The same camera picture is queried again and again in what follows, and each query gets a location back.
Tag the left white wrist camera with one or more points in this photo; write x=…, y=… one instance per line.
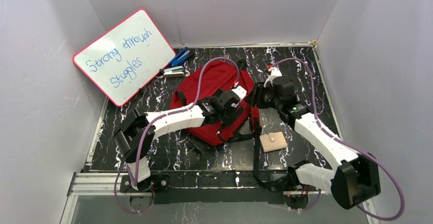
x=240, y=92

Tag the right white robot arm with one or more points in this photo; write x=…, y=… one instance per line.
x=352, y=179

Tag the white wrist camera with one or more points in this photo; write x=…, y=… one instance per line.
x=274, y=73
x=240, y=92

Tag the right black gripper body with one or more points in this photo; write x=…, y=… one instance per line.
x=270, y=99

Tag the blue stapler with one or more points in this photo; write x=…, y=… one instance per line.
x=175, y=67

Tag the beige small wallet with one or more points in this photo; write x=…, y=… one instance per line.
x=273, y=142

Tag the white board pink frame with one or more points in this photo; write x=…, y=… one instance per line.
x=126, y=58

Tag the red student backpack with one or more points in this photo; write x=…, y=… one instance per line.
x=203, y=83

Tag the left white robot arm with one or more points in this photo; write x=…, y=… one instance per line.
x=136, y=133

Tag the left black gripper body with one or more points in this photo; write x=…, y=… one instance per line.
x=229, y=106

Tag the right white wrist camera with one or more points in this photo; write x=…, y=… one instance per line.
x=274, y=73

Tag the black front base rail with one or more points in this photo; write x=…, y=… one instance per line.
x=214, y=187

